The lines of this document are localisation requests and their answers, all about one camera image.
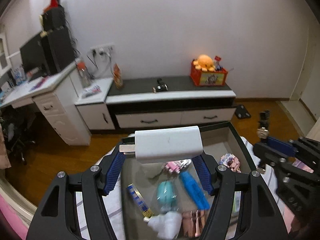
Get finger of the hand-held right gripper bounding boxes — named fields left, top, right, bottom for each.
left=253, top=142, right=290, bottom=173
left=265, top=136, right=304, bottom=157

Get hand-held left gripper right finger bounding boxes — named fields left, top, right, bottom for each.
left=192, top=154, right=289, bottom=240

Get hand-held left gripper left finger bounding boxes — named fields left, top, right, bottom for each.
left=26, top=151, right=127, bottom=240

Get blue comb case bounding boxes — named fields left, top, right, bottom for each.
left=179, top=171, right=211, bottom=211

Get white pink cat block toy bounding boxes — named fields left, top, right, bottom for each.
left=220, top=153, right=242, bottom=173

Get grey box with pink side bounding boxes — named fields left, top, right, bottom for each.
left=120, top=121, right=258, bottom=240

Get long blue box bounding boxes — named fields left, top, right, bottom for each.
left=126, top=184, right=153, bottom=218

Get teal tape dispenser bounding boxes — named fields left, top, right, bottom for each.
left=156, top=180, right=177, bottom=211

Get white charger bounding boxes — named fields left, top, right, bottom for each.
left=119, top=126, right=204, bottom=164

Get rose gold tube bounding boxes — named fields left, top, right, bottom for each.
left=182, top=210, right=207, bottom=238

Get pink printed blanket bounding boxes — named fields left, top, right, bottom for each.
left=292, top=159, right=315, bottom=173

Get striped white bedsheet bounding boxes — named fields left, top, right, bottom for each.
left=75, top=135, right=278, bottom=240

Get black floor scale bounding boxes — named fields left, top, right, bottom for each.
left=235, top=104, right=251, bottom=119

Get white nightstand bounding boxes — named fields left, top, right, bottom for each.
left=74, top=77, right=116, bottom=131

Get black white low cabinet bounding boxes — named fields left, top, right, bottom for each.
left=106, top=76, right=237, bottom=129

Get white desk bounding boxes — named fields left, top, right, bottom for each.
left=0, top=62, right=92, bottom=147

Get pink packets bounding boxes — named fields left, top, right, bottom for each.
left=81, top=85, right=102, bottom=98

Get orange snack bag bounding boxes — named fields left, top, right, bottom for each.
left=113, top=64, right=124, bottom=89

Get red printed crate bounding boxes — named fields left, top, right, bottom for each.
left=190, top=61, right=229, bottom=88

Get black massage gun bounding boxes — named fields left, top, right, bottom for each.
left=152, top=78, right=169, bottom=93

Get clear bottle with red cap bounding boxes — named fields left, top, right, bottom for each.
left=76, top=61, right=92, bottom=88

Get black office chair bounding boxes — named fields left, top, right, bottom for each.
left=0, top=105, right=38, bottom=166

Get small toys in crate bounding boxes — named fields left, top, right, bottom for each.
left=214, top=55, right=224, bottom=71

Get orange octopus plush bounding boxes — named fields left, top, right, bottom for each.
left=192, top=54, right=216, bottom=71

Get pink cloth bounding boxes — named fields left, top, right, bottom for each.
left=0, top=197, right=31, bottom=240

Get black computer tower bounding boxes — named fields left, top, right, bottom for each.
left=40, top=26, right=77, bottom=76

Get blue white boxes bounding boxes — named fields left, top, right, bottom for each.
left=10, top=65, right=27, bottom=86

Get black monitor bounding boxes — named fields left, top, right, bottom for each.
left=19, top=31, right=50, bottom=77

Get white glass-door cabinet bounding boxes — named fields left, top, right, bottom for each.
left=0, top=32, right=12, bottom=73

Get small cream fan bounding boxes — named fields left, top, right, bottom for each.
left=39, top=14, right=48, bottom=37

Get black speaker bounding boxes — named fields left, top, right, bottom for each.
left=41, top=6, right=67, bottom=32

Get red paper item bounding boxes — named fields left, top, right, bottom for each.
left=42, top=0, right=62, bottom=12

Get black power cable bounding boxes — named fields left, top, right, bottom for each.
left=86, top=47, right=113, bottom=78

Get white wall outlet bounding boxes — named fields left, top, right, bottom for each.
left=89, top=44, right=116, bottom=56

